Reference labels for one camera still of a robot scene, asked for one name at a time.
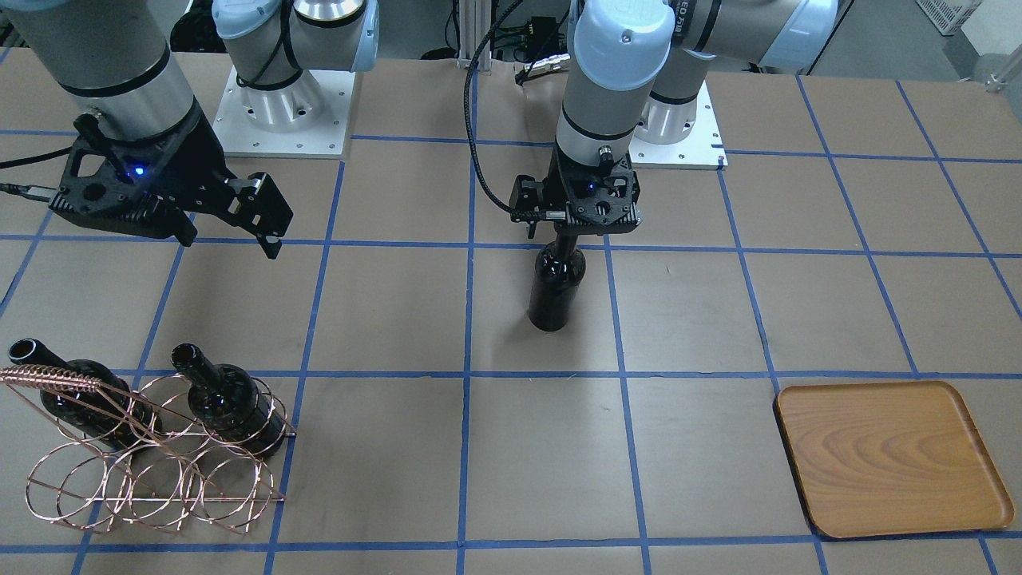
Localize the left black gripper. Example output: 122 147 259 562
511 147 642 239

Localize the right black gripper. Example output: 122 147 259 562
49 103 293 260

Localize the dark wine bottle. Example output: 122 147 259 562
527 234 585 332
171 343 284 458
8 338 162 452

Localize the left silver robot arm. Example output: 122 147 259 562
508 1 838 236

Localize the wooden tray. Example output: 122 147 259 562
774 381 1016 539

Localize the black braided cable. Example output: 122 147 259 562
464 0 560 220

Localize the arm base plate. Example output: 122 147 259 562
629 82 729 170
211 69 358 160

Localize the aluminium frame post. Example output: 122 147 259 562
455 0 493 71

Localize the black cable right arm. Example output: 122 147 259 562
0 144 77 198

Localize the copper wire wine basket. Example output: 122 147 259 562
2 365 285 534

